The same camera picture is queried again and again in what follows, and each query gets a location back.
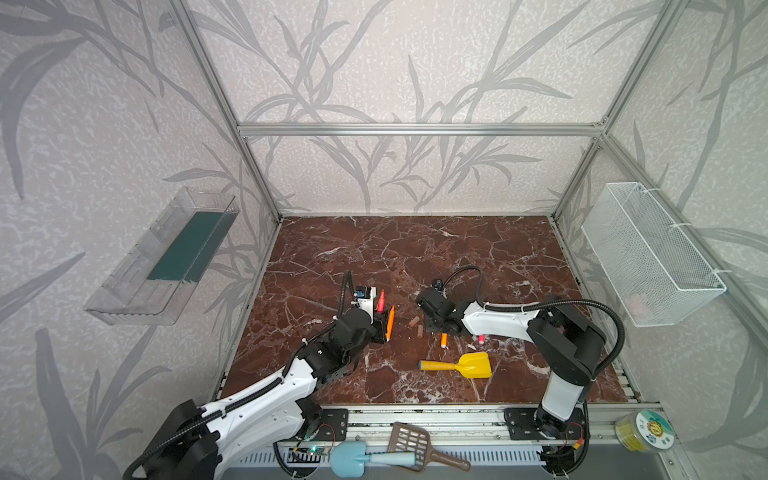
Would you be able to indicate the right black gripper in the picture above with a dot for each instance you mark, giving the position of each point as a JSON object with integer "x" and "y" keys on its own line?
{"x": 428, "y": 314}

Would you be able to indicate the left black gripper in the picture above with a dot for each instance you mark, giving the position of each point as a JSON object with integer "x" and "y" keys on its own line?
{"x": 372, "y": 324}

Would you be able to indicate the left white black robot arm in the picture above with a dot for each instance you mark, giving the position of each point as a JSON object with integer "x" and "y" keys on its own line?
{"x": 202, "y": 442}

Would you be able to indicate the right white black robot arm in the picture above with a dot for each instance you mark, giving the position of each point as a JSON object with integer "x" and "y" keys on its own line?
{"x": 578, "y": 338}

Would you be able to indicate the yellow toy shovel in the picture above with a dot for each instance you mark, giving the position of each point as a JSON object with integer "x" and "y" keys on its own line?
{"x": 471, "y": 366}

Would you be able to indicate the brown slotted scoop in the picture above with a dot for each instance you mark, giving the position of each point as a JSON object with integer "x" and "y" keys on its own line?
{"x": 410, "y": 438}

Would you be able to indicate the light blue toy shovel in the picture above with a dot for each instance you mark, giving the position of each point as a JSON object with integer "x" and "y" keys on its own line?
{"x": 349, "y": 459}

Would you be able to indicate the green label tape roll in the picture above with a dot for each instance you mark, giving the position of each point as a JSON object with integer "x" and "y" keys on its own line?
{"x": 644, "y": 431}

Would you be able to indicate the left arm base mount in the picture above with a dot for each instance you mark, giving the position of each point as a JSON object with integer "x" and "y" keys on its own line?
{"x": 328, "y": 425}

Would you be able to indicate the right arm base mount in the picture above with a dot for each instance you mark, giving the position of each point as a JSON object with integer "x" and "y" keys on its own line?
{"x": 523, "y": 424}

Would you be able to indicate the clear plastic wall tray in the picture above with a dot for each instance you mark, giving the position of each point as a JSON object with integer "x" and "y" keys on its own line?
{"x": 152, "y": 285}

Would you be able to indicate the white wire mesh basket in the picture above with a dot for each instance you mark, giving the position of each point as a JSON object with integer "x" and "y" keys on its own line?
{"x": 657, "y": 273}

